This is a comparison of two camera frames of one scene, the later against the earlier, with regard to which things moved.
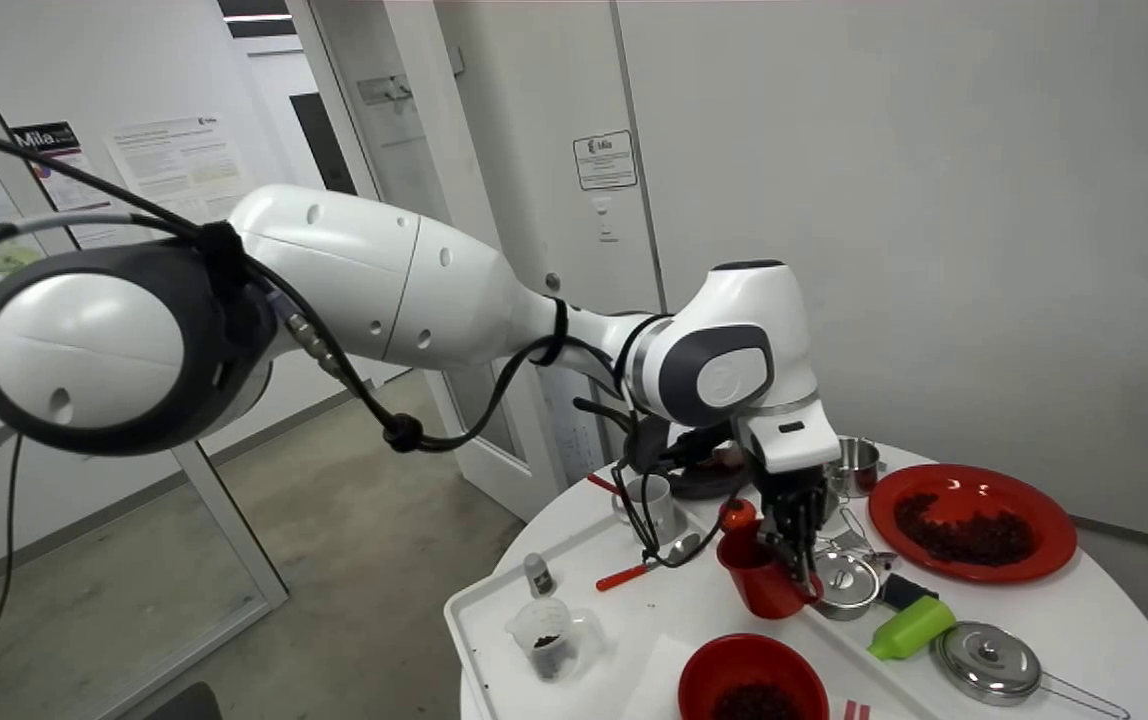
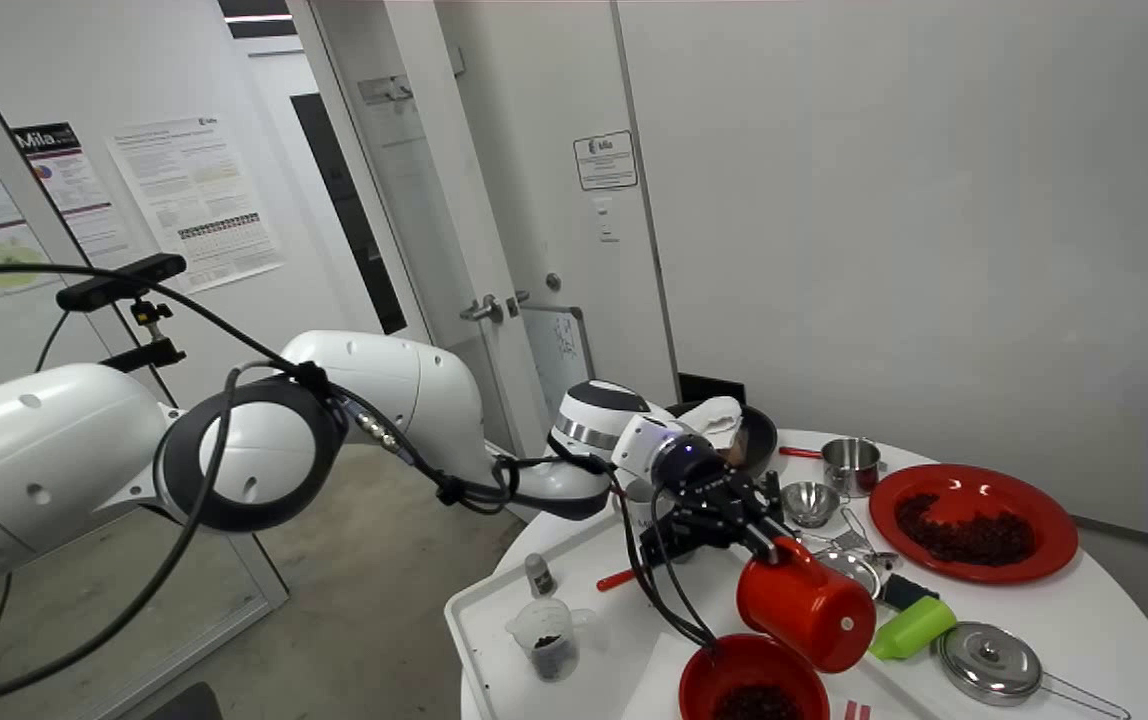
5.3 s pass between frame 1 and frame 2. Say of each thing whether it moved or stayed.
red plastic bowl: stayed
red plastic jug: moved
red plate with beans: stayed
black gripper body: moved
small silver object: stayed
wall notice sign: stayed
